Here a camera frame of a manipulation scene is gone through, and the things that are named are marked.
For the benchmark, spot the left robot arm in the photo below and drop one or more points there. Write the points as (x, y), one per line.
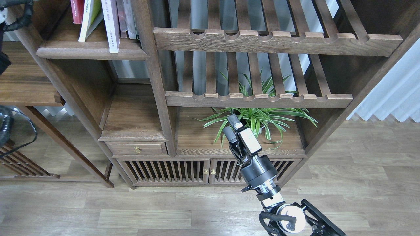
(7, 113)

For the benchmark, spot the dark wooden bookshelf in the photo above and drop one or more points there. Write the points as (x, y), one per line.
(144, 105)

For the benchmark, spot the plastic wrapped book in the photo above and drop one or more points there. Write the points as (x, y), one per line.
(127, 15)

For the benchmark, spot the brown upright book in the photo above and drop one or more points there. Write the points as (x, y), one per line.
(122, 19)

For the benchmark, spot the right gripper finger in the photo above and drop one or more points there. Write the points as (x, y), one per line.
(229, 134)
(234, 122)

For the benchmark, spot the green spider plant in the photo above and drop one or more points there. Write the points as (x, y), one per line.
(272, 120)

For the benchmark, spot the white upright book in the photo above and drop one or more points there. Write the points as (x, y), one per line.
(133, 18)

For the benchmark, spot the yellow green book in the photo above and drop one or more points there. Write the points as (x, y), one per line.
(92, 16)

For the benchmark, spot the white lavender book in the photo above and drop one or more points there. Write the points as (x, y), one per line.
(109, 8)

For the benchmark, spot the red cover book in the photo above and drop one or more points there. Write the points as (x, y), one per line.
(77, 7)

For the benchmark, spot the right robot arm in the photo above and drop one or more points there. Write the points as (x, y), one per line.
(277, 217)

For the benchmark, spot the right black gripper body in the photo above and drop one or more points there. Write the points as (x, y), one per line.
(257, 171)

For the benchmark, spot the white curtain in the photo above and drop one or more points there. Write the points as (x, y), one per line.
(397, 94)

